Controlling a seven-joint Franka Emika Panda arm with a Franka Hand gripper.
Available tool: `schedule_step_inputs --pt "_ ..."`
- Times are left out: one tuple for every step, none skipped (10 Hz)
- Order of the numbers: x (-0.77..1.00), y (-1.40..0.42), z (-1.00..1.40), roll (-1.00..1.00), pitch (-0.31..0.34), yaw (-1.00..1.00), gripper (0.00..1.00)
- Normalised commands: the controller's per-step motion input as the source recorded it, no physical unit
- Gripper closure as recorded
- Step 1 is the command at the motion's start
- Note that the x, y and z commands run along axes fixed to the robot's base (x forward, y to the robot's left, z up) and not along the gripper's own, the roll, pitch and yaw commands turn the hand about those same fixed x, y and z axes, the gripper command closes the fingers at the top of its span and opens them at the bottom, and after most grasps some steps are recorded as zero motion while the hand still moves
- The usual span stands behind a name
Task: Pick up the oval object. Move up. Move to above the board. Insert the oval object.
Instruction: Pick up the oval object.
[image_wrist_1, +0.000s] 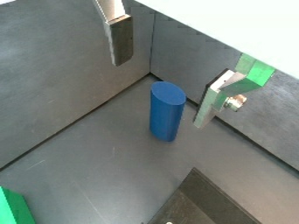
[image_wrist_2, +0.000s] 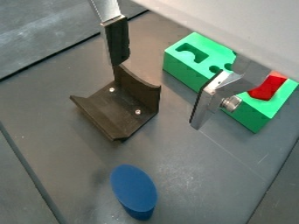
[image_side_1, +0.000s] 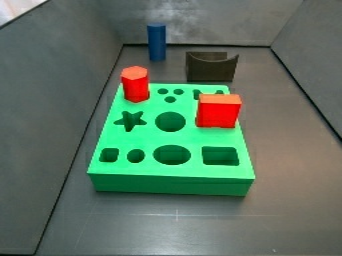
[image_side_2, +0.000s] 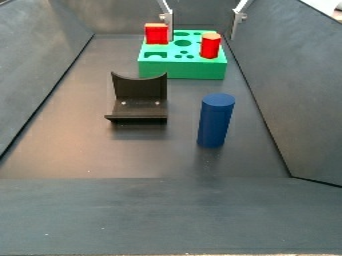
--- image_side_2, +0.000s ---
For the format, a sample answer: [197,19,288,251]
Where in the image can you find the red square block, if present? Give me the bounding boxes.
[145,23,169,44]

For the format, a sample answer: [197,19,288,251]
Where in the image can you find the black curved holder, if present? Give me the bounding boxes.
[105,72,169,122]

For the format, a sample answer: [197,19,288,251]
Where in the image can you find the left grey metal bracket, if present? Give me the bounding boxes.
[157,0,174,29]

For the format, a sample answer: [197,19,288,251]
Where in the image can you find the grey metal bracket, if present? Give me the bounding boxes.
[230,0,250,39]
[157,0,174,29]

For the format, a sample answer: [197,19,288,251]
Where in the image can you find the red hexagonal peg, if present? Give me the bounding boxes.
[201,32,222,59]

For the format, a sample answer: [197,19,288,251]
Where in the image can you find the blue oval cylinder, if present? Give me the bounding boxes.
[197,93,236,148]

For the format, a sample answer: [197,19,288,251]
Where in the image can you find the right grey metal bracket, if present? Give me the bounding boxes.
[230,0,250,39]

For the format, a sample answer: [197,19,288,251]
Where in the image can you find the green shape sorter board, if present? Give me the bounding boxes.
[138,30,229,80]

